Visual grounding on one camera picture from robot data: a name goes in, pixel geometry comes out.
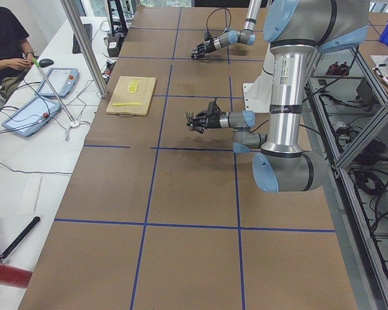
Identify far blue teach pendant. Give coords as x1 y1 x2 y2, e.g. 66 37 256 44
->
37 68 79 99

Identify near blue teach pendant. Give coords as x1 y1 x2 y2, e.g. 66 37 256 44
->
2 96 61 138

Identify red cylinder bottle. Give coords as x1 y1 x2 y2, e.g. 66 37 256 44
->
0 262 32 289

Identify black computer mouse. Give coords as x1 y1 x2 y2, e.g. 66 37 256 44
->
39 58 54 68

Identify blue teach pendant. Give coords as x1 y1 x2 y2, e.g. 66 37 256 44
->
2 96 61 138
37 68 79 99

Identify black hand tool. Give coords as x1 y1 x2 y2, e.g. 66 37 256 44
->
0 216 41 262

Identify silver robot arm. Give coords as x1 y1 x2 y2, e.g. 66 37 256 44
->
186 1 369 192
191 0 261 59

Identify black keyboard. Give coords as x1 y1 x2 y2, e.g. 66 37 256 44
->
72 23 93 54

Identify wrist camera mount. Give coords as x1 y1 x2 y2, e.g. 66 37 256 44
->
206 98 221 118
204 31 212 41

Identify yellow plastic knife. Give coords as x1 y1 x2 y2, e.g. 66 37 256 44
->
112 101 143 107

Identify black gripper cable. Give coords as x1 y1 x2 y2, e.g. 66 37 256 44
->
205 7 232 36

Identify wooden cutting board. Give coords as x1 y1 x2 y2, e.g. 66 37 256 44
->
106 76 156 116

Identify black power box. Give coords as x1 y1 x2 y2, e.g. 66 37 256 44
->
107 33 123 57

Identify steel jigger measuring cup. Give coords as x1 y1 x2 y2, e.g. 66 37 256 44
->
185 111 195 131

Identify seated person black shirt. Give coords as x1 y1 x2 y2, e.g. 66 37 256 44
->
0 6 35 99

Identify aluminium frame post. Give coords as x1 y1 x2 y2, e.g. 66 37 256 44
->
60 0 107 98

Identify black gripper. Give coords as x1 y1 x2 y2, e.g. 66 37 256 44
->
191 39 215 59
188 110 221 134

